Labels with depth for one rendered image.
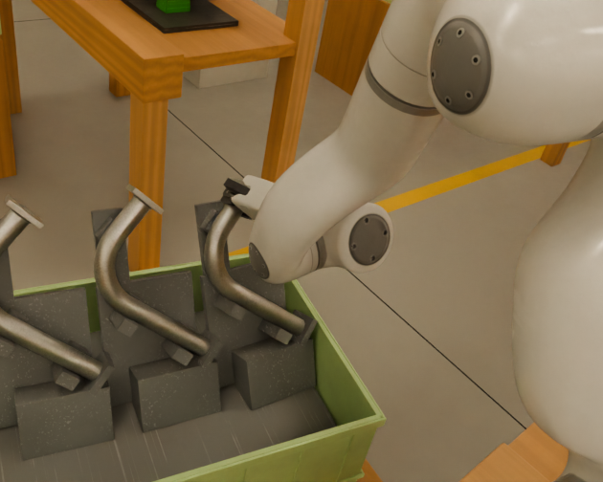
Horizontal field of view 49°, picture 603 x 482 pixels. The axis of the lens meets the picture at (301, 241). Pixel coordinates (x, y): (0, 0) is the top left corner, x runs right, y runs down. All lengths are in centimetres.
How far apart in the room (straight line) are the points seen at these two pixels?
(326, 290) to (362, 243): 192
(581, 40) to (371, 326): 226
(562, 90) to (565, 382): 20
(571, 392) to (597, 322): 5
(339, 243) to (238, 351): 43
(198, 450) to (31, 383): 27
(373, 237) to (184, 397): 46
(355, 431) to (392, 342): 155
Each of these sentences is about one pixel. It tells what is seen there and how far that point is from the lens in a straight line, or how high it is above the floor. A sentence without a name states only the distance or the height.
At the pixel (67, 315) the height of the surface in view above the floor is 100.
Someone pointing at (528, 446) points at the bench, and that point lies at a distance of 121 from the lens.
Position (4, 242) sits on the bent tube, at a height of 114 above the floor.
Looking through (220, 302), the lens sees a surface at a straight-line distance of 108.
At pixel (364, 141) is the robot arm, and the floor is 144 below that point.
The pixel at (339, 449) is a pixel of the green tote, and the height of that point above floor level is 91.
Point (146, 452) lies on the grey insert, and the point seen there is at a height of 85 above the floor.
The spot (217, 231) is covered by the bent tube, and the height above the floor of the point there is 113.
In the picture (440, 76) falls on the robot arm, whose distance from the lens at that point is 40.
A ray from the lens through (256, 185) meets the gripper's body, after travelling 92.
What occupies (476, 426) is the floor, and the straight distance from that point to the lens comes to 241.
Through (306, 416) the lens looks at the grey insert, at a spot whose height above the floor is 85.
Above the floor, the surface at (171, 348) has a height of 95.
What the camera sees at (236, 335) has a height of 93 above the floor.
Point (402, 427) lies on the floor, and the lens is 231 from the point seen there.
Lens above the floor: 174
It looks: 37 degrees down
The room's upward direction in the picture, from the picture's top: 12 degrees clockwise
